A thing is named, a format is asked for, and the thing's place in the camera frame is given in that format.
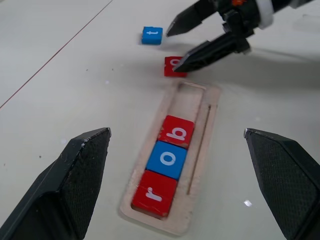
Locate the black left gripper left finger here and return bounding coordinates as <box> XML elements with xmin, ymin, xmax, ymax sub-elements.
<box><xmin>0</xmin><ymin>127</ymin><xmax>112</xmax><ymax>240</ymax></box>

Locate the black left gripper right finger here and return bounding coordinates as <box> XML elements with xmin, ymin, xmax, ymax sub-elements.
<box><xmin>243</xmin><ymin>127</ymin><xmax>320</xmax><ymax>240</ymax></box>

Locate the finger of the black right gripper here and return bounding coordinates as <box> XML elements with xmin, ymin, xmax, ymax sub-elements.
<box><xmin>173</xmin><ymin>31</ymin><xmax>251</xmax><ymax>74</ymax></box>
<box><xmin>165</xmin><ymin>0</ymin><xmax>221</xmax><ymax>38</ymax></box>

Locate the red letter block o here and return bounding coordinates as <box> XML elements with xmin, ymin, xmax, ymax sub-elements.
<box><xmin>163</xmin><ymin>56</ymin><xmax>188</xmax><ymax>78</ymax></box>

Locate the wooden letter tray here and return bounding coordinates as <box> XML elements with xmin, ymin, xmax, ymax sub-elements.
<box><xmin>119</xmin><ymin>80</ymin><xmax>222</xmax><ymax>237</ymax></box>

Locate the blue letter block t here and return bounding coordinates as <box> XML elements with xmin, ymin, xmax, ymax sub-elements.
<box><xmin>140</xmin><ymin>26</ymin><xmax>164</xmax><ymax>46</ymax></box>

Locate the red letter block b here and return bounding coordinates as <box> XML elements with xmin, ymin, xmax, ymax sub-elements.
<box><xmin>158</xmin><ymin>114</ymin><xmax>195</xmax><ymax>150</ymax></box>

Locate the red letter block r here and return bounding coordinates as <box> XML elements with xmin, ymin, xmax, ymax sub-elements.
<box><xmin>131</xmin><ymin>169</ymin><xmax>178</xmax><ymax>221</ymax></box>

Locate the blue letter block o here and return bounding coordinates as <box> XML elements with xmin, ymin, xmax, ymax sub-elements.
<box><xmin>145</xmin><ymin>140</ymin><xmax>188</xmax><ymax>180</ymax></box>

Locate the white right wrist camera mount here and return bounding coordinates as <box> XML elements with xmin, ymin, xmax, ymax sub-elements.
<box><xmin>255</xmin><ymin>0</ymin><xmax>273</xmax><ymax>30</ymax></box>

